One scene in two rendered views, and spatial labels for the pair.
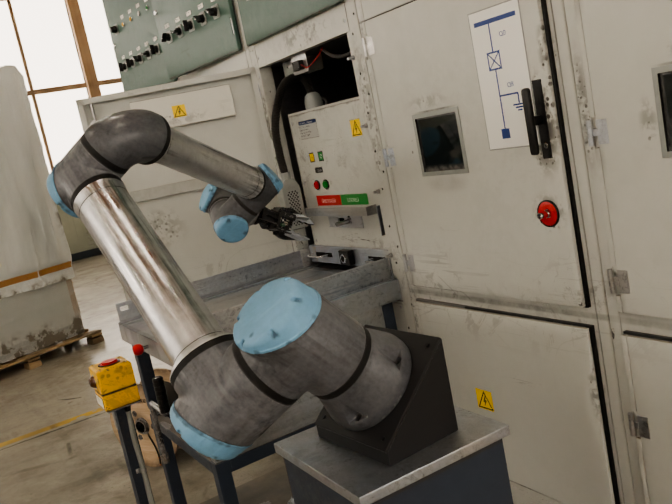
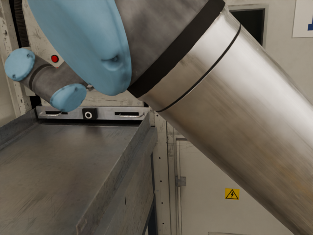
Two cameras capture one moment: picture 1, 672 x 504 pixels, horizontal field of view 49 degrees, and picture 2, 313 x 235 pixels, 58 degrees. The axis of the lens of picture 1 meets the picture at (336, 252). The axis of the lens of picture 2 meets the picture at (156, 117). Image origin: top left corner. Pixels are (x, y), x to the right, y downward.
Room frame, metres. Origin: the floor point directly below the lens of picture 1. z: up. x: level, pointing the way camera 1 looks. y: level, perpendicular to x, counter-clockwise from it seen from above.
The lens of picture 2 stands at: (1.40, 0.67, 1.31)
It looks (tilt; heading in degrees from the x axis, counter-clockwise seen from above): 20 degrees down; 311
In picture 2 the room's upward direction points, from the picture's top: 3 degrees counter-clockwise
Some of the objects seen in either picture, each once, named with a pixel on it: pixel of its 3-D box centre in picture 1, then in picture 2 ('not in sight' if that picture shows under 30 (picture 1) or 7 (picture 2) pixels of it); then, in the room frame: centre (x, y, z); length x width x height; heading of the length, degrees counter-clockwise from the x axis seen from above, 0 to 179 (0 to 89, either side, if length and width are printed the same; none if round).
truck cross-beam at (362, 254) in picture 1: (355, 254); (92, 111); (2.43, -0.06, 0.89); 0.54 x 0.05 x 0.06; 30
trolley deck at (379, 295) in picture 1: (253, 311); (49, 170); (2.24, 0.28, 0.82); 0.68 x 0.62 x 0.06; 120
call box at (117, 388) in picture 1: (114, 383); not in sight; (1.65, 0.56, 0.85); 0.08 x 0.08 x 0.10; 30
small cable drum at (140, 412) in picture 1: (157, 416); not in sight; (3.25, 0.95, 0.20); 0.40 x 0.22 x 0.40; 59
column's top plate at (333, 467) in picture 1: (386, 439); not in sight; (1.30, -0.02, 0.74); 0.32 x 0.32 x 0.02; 28
